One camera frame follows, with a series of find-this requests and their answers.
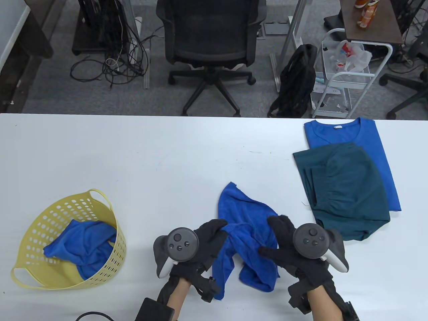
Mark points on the person's right hand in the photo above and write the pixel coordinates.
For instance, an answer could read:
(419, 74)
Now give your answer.
(284, 254)

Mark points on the person's left hand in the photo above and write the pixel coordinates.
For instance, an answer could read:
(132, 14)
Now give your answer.
(210, 240)

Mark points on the blue towel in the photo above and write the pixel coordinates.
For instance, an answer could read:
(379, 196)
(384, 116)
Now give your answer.
(240, 210)

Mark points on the dark teal towel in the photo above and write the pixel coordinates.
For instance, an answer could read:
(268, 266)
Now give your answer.
(347, 187)

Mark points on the smooth blue clothes piece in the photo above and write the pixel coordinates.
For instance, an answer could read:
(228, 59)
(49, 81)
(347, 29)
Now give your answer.
(83, 244)

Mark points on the blue t-shirt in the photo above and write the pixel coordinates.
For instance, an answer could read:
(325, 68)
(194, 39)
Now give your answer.
(374, 140)

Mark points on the yellow laundry basket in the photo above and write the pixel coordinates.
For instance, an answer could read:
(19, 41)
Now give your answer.
(36, 234)

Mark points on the person's left forearm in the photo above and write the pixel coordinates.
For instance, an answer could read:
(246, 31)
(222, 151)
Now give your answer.
(177, 294)

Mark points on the person's right forearm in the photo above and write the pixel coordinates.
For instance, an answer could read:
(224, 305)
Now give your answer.
(324, 304)

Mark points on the black left forearm box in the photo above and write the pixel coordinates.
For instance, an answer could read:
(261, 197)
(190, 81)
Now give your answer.
(153, 311)

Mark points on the black right forearm sensor module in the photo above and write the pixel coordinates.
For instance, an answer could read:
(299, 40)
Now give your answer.
(351, 312)

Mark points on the black backpack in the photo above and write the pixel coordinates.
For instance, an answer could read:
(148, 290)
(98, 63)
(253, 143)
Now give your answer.
(297, 83)

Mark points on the grey metal desk leg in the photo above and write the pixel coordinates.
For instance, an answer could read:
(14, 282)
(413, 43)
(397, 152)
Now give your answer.
(277, 77)
(146, 70)

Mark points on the white utility cart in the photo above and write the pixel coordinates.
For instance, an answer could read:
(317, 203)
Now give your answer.
(354, 82)

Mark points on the black mesh office chair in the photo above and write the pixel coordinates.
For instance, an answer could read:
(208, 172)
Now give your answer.
(210, 33)

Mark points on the black swivel chair base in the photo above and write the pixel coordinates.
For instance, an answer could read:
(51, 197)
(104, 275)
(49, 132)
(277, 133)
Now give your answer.
(401, 82)

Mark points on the white plastic bag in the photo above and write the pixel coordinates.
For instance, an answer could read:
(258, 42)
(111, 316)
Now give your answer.
(359, 57)

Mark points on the black flat stand base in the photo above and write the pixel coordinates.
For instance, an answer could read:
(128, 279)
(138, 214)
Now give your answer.
(334, 21)

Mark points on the black computer tower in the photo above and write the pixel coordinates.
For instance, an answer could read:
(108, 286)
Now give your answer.
(100, 20)

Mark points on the orange bottle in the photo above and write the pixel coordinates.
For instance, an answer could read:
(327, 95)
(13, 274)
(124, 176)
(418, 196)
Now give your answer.
(366, 16)
(360, 3)

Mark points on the brown side table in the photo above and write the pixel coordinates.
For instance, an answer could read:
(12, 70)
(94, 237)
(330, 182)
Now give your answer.
(384, 23)

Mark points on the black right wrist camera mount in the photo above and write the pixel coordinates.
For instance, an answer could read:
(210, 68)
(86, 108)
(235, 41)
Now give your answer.
(297, 297)

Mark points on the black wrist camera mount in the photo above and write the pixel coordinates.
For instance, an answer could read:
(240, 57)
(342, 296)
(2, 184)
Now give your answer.
(209, 291)
(297, 297)

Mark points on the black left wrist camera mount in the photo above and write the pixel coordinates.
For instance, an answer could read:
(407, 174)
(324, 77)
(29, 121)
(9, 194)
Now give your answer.
(209, 291)

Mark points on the grey metal base plate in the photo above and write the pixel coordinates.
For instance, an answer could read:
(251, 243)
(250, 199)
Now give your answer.
(276, 29)

